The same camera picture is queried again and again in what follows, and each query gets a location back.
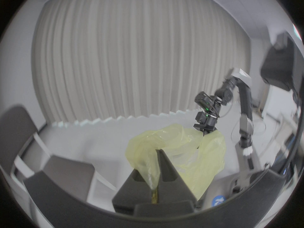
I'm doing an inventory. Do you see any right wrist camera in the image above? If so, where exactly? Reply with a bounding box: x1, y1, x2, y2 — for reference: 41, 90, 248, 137
194, 91, 220, 113

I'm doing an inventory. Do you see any yellow plastic bag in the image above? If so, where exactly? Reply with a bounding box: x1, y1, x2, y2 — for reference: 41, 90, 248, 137
125, 124, 226, 205

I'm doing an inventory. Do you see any white curtain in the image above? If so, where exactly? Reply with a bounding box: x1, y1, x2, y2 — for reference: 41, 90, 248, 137
31, 0, 252, 129

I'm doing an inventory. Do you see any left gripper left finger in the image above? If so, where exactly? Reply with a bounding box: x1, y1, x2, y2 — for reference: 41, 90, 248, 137
112, 169, 153, 214

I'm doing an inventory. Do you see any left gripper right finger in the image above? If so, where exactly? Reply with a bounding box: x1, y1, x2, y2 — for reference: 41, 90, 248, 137
156, 149, 198, 206

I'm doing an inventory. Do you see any grey chair with white frame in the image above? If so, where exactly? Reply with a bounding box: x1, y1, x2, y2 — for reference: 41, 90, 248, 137
0, 105, 117, 202

